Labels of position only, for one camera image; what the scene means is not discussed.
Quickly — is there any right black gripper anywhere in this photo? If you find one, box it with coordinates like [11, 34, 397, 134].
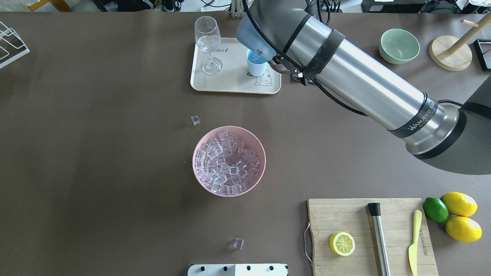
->
[272, 56, 309, 86]

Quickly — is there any pink bowl of ice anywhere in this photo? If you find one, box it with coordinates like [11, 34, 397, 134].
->
[191, 126, 266, 197]

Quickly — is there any stainless steel ice scoop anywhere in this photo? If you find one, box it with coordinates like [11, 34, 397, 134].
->
[268, 61, 297, 74]

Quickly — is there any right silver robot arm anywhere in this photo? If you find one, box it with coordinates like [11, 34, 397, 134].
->
[236, 0, 491, 175]

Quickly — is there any light blue plastic cup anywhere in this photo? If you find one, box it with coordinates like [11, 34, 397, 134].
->
[246, 49, 268, 77]

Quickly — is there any loose ice cube near tray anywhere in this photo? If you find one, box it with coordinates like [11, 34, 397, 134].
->
[191, 115, 200, 126]

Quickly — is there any wooden cup tree stand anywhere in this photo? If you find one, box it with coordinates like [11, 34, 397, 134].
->
[428, 13, 491, 72]

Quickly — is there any loose ice cube near base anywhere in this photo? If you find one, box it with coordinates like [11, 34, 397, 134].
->
[232, 238, 244, 250]

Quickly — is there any cream plastic tray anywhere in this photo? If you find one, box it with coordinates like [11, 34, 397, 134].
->
[190, 37, 281, 95]

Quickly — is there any clear wine glass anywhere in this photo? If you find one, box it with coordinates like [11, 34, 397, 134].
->
[194, 16, 222, 75]

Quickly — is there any pale green bowl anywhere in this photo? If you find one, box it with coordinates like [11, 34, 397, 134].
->
[378, 29, 420, 65]

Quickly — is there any bamboo cutting board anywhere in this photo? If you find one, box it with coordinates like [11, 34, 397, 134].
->
[307, 199, 423, 276]

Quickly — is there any halved lemon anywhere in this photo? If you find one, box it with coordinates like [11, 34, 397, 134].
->
[329, 231, 356, 256]

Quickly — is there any black framed glass tray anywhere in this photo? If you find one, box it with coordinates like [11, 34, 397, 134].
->
[473, 39, 491, 72]

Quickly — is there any green lime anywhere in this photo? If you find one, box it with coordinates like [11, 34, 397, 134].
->
[423, 197, 449, 223]

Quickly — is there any upper whole yellow lemon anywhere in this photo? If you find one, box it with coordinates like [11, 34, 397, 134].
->
[441, 192, 478, 217]

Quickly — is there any whole yellow lemon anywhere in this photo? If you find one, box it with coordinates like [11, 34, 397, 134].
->
[441, 192, 478, 217]
[445, 216, 482, 243]

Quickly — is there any yellow plastic knife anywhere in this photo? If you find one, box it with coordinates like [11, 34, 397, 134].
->
[407, 210, 422, 276]

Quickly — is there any lower whole yellow lemon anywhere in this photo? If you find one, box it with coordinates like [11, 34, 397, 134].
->
[445, 216, 482, 243]

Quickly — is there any white wire cup rack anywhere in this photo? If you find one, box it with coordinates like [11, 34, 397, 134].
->
[0, 22, 30, 69]

